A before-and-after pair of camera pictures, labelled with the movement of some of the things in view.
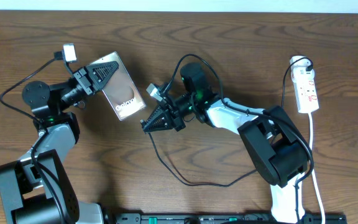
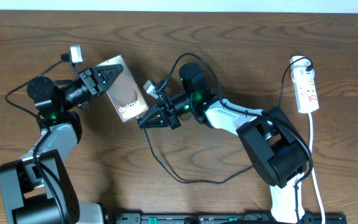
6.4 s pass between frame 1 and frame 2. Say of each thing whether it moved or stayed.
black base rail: stayed
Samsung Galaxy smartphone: moved
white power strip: stayed
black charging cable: moved
